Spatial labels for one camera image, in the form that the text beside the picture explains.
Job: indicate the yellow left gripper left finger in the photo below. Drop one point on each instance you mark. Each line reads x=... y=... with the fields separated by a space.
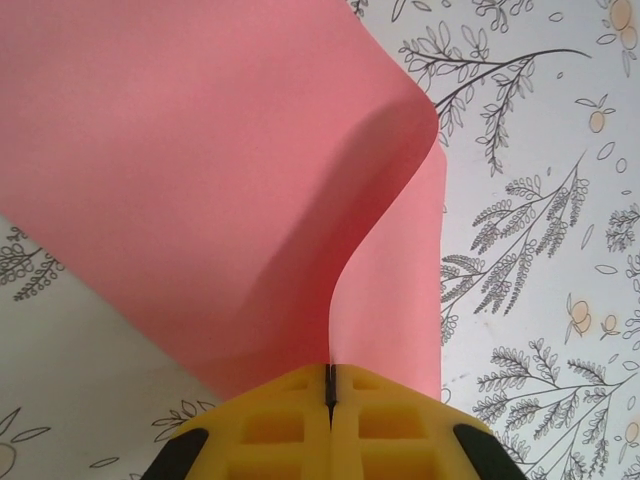
x=270 y=430

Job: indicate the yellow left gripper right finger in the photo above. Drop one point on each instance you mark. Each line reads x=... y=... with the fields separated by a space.
x=390 y=430

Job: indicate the pink cloth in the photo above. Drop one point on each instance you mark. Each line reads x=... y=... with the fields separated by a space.
x=175 y=175

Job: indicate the floral printed table cover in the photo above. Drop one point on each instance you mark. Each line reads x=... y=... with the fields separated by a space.
x=525 y=150

